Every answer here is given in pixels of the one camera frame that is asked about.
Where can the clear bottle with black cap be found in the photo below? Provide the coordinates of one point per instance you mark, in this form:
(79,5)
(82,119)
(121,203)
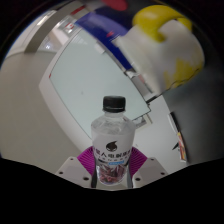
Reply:
(112,143)

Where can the white and yellow mug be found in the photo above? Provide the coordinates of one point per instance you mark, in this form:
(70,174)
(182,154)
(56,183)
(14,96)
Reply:
(166,50)

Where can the black and red power tool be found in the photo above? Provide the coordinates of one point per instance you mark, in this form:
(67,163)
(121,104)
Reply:
(115,4)

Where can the large whiteboard on stand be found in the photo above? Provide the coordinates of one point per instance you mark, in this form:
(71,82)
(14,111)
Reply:
(86,83)

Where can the blue and white cardboard box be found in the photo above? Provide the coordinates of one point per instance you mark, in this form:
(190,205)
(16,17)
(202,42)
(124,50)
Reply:
(103,30)

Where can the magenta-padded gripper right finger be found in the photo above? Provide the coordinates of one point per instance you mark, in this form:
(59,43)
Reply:
(151,170)

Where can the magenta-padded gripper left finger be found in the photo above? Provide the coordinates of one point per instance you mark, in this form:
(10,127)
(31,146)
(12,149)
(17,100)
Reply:
(71,170)

